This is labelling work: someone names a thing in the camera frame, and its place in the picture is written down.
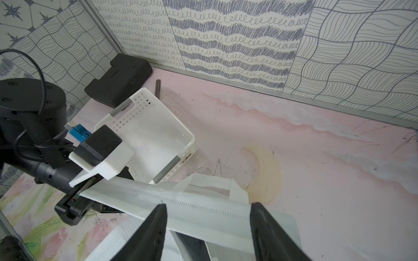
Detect white perforated plastic basket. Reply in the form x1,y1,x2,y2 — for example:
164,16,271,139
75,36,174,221
94,88,198,184

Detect dark metal tool handle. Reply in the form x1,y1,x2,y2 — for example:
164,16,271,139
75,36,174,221
155,79,161,99

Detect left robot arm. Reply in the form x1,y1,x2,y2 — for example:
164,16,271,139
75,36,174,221
1,78,119,226

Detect floral pink table mat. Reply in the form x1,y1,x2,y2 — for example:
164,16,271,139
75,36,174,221
0,66,418,261

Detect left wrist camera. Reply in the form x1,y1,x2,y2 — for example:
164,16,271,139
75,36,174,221
69,125,135,187

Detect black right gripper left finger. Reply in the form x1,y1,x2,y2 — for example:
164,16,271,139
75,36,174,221
112,204,168,261

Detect black plastic tool case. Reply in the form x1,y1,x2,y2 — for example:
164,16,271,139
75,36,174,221
84,53,153,108

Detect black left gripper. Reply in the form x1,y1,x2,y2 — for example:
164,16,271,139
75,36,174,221
34,161,121,226

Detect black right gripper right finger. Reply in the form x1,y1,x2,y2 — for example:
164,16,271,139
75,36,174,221
250,202,310,261

